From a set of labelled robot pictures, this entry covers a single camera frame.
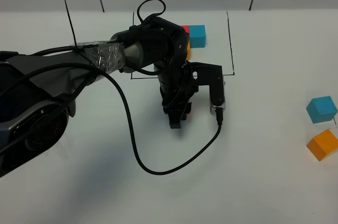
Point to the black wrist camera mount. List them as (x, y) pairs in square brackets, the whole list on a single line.
[(210, 75)]

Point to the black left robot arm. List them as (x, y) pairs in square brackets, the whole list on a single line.
[(39, 91)]

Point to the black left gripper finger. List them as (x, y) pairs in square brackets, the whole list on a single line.
[(175, 114)]

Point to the red template block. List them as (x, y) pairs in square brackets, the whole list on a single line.
[(186, 28)]

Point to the orange template block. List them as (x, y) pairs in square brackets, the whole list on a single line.
[(188, 49)]

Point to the black cable tie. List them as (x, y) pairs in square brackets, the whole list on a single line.
[(71, 25)]

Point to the blue template block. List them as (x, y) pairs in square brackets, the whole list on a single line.
[(197, 36)]

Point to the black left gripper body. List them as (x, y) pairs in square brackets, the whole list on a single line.
[(177, 86)]

